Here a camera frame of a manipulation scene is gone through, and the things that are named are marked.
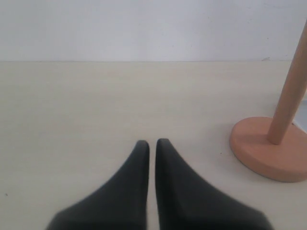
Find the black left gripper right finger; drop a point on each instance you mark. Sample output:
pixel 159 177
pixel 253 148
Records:
pixel 187 202

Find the wooden paper towel holder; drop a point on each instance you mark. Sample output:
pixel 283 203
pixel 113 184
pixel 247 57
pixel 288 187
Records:
pixel 274 147

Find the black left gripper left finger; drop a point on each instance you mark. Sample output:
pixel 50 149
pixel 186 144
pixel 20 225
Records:
pixel 119 204

